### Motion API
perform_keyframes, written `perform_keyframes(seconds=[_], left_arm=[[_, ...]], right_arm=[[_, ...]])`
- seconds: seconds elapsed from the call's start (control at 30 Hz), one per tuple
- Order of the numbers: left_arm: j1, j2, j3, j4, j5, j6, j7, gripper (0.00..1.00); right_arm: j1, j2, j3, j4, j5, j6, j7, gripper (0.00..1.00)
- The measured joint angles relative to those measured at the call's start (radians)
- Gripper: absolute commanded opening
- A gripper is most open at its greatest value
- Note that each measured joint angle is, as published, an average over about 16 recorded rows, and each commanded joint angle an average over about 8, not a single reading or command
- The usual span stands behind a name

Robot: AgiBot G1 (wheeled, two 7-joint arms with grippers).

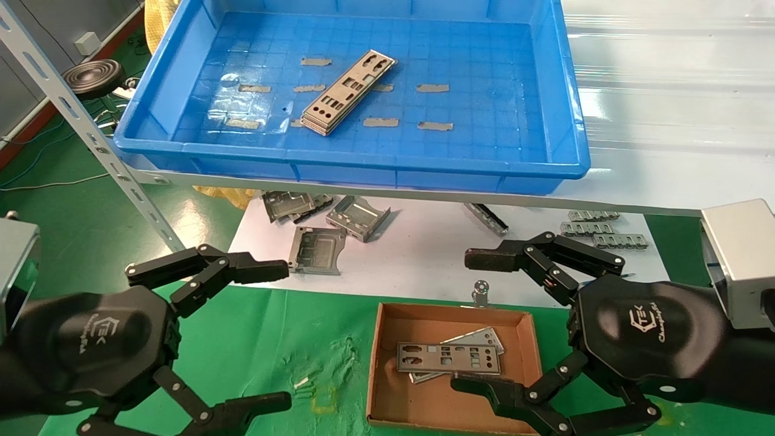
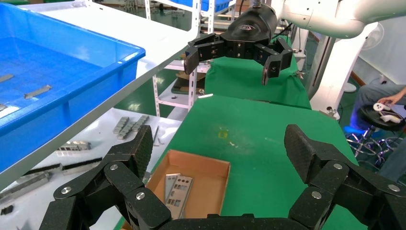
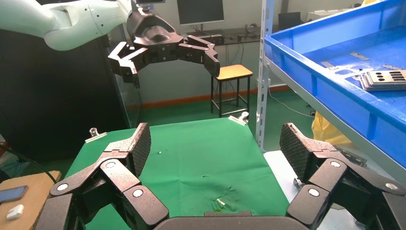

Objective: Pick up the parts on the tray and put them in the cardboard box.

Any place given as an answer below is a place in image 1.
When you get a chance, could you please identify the green table cloth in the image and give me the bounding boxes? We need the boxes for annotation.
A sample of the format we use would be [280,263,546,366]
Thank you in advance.
[39,279,775,436]

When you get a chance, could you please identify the grey slotted shelf upright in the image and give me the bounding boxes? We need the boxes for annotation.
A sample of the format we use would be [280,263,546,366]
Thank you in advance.
[0,3,185,252]

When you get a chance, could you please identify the white paper sheet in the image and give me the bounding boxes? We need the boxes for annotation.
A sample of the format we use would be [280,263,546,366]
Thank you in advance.
[229,193,671,309]

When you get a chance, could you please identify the black round disc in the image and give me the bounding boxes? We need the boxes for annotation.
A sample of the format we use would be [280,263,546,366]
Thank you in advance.
[62,59,126,101]

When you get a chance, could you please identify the flat grey metal frame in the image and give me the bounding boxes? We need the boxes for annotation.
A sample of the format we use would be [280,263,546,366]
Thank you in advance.
[287,226,348,276]

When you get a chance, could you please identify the dark folded metal bracket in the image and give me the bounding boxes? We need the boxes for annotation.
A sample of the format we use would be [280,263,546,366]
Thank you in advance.
[289,194,335,223]

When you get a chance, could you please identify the grey metal box bracket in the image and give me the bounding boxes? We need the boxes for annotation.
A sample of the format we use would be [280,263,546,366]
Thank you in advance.
[326,195,392,243]

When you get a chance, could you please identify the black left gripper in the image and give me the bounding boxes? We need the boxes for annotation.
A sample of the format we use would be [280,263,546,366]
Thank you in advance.
[0,285,293,436]

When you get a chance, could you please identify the grey folded metal bracket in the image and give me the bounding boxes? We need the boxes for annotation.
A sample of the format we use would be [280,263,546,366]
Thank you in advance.
[263,191,317,223]

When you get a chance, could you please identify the blue plastic tray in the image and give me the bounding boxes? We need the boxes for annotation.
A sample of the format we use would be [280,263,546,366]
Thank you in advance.
[113,0,592,196]

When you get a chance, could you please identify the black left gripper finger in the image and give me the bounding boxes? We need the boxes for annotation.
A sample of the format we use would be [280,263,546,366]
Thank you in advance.
[125,244,290,319]

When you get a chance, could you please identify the white floor cable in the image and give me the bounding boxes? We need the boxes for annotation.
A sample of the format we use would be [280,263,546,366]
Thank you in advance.
[0,174,111,193]

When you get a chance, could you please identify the brown cardboard box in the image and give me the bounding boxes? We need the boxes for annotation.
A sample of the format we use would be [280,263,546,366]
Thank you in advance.
[366,302,544,435]

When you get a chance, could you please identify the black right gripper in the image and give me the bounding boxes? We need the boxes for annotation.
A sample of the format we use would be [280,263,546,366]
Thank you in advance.
[450,231,775,436]

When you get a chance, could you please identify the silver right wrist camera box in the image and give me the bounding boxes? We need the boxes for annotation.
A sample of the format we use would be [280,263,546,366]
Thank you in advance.
[701,199,775,331]

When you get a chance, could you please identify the long grey metal strip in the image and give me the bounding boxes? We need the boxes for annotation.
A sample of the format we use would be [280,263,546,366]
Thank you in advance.
[464,203,509,237]

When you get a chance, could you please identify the grey metal shelf rail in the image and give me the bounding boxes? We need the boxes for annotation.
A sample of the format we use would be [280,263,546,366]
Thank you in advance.
[115,154,706,217]

